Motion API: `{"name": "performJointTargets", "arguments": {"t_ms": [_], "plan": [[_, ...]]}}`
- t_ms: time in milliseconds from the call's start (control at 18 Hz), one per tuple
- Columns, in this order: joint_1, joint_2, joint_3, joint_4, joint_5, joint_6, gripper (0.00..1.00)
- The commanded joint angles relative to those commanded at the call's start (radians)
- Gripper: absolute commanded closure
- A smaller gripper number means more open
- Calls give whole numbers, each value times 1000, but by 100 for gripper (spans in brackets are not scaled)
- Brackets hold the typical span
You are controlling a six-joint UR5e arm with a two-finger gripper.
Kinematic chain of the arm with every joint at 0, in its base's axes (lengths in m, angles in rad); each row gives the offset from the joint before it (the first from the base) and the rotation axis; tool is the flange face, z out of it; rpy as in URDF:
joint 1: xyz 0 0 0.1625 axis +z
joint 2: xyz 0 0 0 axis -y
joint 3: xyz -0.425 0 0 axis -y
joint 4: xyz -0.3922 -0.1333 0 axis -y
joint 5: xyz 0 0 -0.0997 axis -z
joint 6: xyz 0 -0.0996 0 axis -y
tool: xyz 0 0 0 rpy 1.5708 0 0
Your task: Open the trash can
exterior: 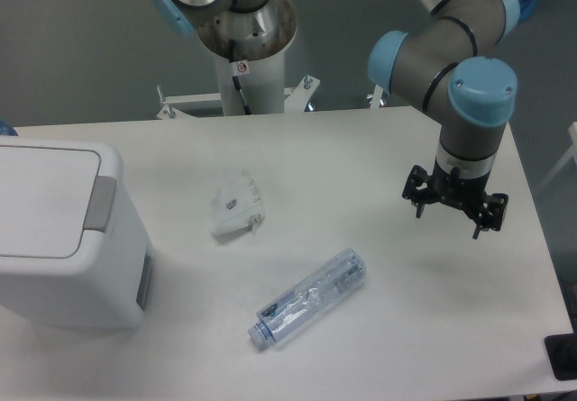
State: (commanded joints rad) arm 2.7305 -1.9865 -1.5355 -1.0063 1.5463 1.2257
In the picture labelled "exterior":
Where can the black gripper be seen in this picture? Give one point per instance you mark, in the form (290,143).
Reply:
(462,187)

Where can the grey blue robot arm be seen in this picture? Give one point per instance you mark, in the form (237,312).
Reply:
(444,74)

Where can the white trash can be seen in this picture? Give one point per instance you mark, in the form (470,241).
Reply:
(74,250)

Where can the black device at table edge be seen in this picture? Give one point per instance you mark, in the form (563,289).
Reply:
(561,351)

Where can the clear plastic bottle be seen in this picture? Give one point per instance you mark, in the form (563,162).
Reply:
(323,288)

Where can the blue object at left edge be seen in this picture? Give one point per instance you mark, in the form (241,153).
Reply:
(6,129)

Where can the white frame at right edge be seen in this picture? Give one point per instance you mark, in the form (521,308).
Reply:
(568,157)

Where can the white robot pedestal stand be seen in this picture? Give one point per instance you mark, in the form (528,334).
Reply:
(249,55)

